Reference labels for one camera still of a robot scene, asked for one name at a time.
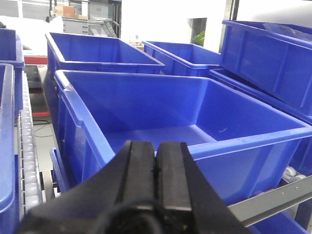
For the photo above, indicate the central open blue bin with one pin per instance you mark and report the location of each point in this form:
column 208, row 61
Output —
column 241, row 144

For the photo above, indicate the left edge blue bin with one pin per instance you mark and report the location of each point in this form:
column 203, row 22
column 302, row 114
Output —
column 9, row 196

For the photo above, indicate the tilted right blue bin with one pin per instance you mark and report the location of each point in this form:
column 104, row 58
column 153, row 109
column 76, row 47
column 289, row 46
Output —
column 275, row 57

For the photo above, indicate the far left rear blue bin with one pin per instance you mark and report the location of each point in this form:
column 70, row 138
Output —
column 11, row 52

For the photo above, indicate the left white roller track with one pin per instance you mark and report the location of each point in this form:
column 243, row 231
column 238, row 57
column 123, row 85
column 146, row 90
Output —
column 30, row 194

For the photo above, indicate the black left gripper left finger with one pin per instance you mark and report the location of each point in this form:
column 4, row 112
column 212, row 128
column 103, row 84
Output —
column 118, row 199

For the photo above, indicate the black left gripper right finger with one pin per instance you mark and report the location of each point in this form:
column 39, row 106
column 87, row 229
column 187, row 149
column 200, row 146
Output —
column 191, row 203

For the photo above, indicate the grey steel frame rail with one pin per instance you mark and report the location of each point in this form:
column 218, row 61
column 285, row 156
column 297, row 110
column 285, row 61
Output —
column 262, row 206

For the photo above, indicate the rear middle blue bin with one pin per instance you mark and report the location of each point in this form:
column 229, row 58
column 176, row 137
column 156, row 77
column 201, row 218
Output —
column 183, row 59

